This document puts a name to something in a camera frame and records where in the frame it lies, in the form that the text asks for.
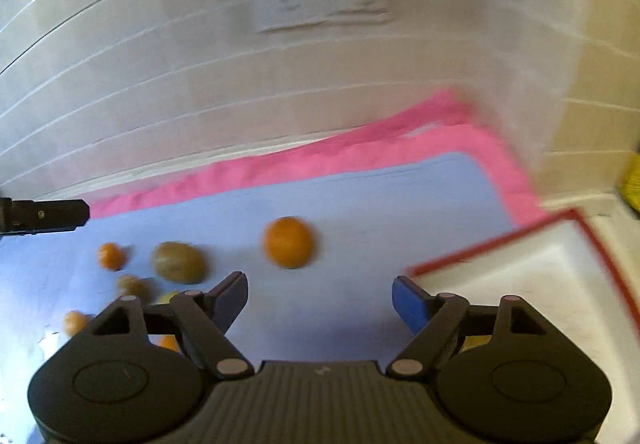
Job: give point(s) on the light blue mat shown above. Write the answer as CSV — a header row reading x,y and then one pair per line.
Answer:
x,y
320,204

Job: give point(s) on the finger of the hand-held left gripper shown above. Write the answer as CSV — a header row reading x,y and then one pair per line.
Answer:
x,y
47,215

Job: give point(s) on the pink cloth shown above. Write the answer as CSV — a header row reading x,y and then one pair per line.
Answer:
x,y
380,141

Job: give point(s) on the green kiwi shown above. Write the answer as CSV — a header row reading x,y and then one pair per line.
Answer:
x,y
178,262

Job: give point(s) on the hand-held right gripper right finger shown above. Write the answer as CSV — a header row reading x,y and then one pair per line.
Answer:
x,y
407,302

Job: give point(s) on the small tangerine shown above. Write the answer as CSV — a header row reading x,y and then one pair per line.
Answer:
x,y
75,323
168,342
111,256

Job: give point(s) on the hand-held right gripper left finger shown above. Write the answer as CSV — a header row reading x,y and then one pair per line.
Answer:
x,y
231,298

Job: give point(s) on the small yellow fruit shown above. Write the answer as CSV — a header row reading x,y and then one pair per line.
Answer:
x,y
476,342
167,298

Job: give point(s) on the small brown fruit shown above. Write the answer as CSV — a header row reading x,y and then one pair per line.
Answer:
x,y
132,286

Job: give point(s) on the yellow object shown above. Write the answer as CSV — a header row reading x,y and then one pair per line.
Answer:
x,y
631,189

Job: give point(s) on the white tray with red rim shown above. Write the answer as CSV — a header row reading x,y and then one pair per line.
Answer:
x,y
540,269

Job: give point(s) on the large orange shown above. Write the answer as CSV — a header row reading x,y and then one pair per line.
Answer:
x,y
289,242

